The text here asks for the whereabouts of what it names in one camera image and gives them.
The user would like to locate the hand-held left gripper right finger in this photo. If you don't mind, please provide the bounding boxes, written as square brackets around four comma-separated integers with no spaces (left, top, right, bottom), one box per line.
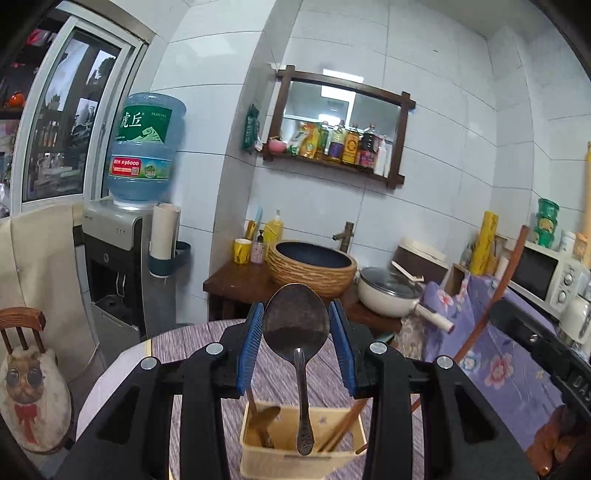
[329,299,536,480]

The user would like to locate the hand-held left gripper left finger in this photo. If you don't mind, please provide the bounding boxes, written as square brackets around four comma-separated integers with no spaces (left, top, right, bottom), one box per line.
[55,302,265,480]

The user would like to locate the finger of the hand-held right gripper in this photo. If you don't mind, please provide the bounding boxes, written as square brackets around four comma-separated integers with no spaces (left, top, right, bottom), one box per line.
[489,299,574,376]

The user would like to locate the patterned-handle metal spoon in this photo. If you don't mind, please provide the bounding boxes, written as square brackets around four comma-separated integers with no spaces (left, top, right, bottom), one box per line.
[262,283,331,457]

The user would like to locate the wooden-handled metal spoon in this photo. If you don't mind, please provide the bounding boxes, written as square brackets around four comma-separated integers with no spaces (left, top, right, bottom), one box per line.
[244,388,283,450]

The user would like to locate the cream perforated utensil holder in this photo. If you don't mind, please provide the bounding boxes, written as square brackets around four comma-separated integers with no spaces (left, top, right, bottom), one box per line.
[239,399,370,480]

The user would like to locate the utensils in yellow cup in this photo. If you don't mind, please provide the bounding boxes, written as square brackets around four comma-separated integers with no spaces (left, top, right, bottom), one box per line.
[244,205,264,241]

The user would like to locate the person's right hand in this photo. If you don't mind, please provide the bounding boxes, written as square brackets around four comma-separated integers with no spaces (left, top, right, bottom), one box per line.
[525,405,591,479]

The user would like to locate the purple striped tablecloth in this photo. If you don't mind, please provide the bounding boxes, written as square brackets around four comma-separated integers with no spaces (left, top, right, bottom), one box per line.
[75,318,426,480]

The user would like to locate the purple floral cloth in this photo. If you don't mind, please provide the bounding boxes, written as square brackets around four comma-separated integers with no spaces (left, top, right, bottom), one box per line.
[401,271,579,435]

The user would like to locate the white kettle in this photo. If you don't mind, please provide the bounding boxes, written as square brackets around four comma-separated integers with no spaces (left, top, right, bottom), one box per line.
[556,294,591,348]

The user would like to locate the white microwave oven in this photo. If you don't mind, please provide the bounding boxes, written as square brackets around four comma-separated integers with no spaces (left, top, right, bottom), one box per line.
[507,239,583,315]

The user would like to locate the cream pot with lid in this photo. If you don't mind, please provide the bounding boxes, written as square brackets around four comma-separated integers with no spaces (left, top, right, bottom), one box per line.
[357,266,456,334]

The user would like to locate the small wooden box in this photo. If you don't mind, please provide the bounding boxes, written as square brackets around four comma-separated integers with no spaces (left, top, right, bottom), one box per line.
[445,263,467,296]

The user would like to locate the yellow wrap roll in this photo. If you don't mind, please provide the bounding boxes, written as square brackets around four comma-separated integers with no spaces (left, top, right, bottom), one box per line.
[468,211,501,276]

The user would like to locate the white rice ladle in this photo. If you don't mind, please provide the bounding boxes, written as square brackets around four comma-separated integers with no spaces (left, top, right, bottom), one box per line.
[391,260,425,282]

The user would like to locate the small dark pump bottle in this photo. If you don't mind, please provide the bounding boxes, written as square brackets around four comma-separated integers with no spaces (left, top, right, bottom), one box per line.
[251,229,267,265]

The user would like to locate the stack of green cups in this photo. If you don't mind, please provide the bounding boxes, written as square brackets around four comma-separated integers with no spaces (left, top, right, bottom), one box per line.
[535,198,561,248]

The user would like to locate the bamboo style faucet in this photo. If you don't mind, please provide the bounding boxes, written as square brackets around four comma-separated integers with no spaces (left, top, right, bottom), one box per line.
[332,221,356,254]

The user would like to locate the brown white rice cooker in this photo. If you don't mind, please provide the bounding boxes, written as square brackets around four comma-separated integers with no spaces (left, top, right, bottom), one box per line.
[392,237,451,282]

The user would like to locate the yellow soap bottle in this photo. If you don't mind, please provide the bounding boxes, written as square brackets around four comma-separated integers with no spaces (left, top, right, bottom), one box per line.
[263,209,285,246]

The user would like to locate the grey water dispenser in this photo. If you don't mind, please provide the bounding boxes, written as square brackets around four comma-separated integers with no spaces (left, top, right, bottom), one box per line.
[82,199,179,343]

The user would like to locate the white plastic bottle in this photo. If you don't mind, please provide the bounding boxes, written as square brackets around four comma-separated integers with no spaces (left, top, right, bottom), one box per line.
[374,138,393,176]

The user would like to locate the dark soy sauce bottle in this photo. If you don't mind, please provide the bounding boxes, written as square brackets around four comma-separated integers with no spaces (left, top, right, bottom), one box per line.
[357,123,380,169]

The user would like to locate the amber oil bottle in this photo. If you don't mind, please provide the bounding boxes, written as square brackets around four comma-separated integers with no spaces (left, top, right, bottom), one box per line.
[344,123,362,165]

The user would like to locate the yellow green seasoning bag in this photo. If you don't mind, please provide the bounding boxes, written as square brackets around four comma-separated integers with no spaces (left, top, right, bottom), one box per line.
[286,122,321,159]

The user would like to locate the beige hanging cloth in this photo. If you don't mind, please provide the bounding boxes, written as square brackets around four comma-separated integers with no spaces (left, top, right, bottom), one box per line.
[0,202,105,385]

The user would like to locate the green hanging packet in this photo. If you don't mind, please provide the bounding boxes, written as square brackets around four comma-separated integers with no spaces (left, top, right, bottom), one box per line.
[242,103,262,153]

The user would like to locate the cat print chair cushion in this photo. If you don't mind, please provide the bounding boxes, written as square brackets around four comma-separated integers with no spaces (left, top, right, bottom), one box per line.
[0,345,75,456]

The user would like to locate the blue water bottle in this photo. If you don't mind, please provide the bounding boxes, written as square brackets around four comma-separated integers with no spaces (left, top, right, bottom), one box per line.
[107,92,187,209]

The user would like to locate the wooden chair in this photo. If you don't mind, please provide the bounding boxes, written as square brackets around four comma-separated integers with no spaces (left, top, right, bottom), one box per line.
[0,306,47,357]

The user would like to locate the dark wooden mirror shelf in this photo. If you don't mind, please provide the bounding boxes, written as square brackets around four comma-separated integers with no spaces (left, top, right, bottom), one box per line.
[263,64,417,190]

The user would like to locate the white framed window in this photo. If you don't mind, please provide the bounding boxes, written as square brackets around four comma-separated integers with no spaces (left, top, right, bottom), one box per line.
[8,13,149,214]

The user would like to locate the woven rope basin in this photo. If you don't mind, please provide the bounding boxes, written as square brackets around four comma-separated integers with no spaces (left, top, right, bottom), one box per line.
[266,239,359,299]

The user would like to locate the blue wall-mounted holder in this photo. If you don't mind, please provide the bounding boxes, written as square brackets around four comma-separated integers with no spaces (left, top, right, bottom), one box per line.
[147,240,192,278]

